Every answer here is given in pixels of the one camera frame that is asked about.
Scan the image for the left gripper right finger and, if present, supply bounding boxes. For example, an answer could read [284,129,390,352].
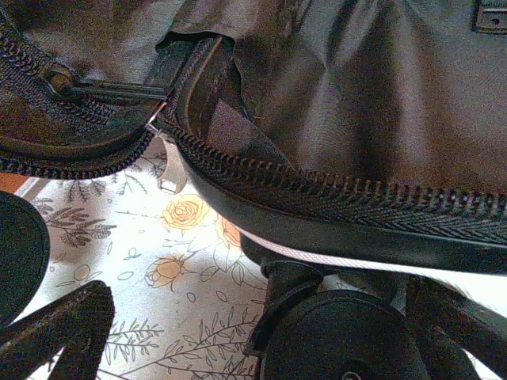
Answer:
[407,275,507,373]

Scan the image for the small white hard-shell suitcase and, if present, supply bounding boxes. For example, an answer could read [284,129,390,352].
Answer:
[0,0,507,380]

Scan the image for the floral print table mat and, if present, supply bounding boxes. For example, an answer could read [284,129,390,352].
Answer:
[0,134,507,380]

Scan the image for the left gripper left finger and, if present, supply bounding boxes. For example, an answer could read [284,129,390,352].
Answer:
[0,279,116,380]

